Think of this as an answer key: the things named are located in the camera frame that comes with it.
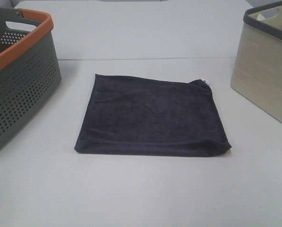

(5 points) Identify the dark navy towel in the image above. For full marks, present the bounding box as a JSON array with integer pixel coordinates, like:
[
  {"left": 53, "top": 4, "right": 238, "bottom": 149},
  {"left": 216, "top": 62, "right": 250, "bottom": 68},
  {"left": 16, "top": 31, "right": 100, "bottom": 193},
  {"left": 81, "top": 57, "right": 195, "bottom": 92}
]
[{"left": 74, "top": 74, "right": 231, "bottom": 157}]

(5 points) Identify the grey perforated basket orange rim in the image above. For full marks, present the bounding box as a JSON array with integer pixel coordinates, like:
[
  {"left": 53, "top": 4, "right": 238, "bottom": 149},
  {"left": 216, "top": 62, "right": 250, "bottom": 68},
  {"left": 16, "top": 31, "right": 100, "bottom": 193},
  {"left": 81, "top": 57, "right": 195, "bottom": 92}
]
[{"left": 0, "top": 8, "right": 61, "bottom": 150}]

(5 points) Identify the beige bin grey rim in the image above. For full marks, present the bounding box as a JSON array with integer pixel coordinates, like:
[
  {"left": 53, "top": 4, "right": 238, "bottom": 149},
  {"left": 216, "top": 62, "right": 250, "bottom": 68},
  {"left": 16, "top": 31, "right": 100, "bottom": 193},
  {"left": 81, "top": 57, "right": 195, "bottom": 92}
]
[{"left": 230, "top": 0, "right": 282, "bottom": 123}]

